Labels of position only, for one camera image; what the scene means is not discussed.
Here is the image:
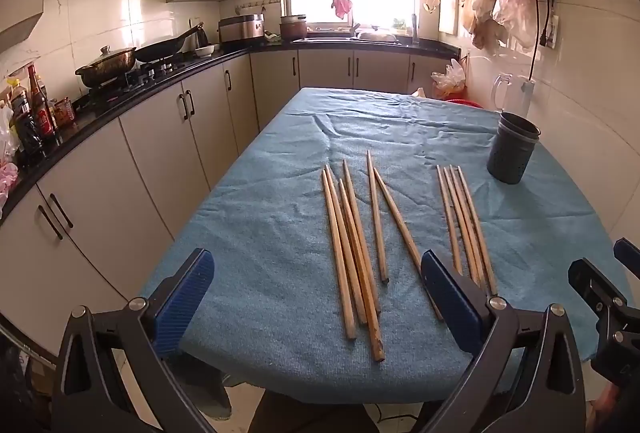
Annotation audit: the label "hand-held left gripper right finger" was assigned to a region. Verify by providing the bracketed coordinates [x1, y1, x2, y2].
[415, 249, 586, 433]

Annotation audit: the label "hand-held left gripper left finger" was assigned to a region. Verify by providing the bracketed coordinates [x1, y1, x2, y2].
[51, 248, 216, 433]

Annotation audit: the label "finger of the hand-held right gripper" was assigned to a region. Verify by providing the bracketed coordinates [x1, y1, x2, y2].
[614, 238, 640, 270]
[568, 257, 640, 386]

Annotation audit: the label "dark grey chopstick holder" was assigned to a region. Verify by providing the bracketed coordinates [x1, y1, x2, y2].
[487, 112, 542, 185]

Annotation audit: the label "blue tablecloth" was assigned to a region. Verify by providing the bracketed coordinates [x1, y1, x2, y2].
[141, 87, 632, 406]

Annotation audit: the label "beige lower kitchen cabinets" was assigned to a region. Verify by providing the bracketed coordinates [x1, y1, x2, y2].
[0, 47, 464, 356]

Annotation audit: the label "clear glass mug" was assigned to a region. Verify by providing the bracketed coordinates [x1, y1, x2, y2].
[491, 72, 524, 112]

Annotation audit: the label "pink plastic bag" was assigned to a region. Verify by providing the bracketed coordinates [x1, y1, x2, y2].
[0, 162, 19, 210]

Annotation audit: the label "red jar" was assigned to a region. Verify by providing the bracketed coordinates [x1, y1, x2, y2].
[53, 97, 76, 129]

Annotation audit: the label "red bin with bag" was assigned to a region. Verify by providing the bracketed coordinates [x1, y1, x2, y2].
[430, 58, 467, 102]

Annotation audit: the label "black gas stove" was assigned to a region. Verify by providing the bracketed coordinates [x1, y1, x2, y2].
[82, 54, 202, 101]

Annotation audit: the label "dark sauce bottle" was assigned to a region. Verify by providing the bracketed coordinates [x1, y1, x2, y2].
[27, 64, 57, 144]

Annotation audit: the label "pot with glass lid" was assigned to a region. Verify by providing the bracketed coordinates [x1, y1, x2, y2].
[74, 45, 138, 89]

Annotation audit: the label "black wok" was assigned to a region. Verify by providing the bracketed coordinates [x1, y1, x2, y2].
[134, 22, 206, 64]

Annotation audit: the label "silver rice cooker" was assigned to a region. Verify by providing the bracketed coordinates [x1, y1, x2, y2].
[218, 13, 265, 45]

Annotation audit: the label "brown clay pot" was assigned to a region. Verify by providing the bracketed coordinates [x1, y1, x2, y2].
[279, 14, 308, 42]

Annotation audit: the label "white cutting board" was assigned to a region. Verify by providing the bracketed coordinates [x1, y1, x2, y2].
[438, 0, 460, 36]

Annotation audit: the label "black power cable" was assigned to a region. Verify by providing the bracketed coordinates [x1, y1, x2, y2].
[524, 0, 547, 88]

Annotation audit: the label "white wall socket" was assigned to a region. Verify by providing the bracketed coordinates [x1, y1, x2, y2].
[542, 14, 559, 49]

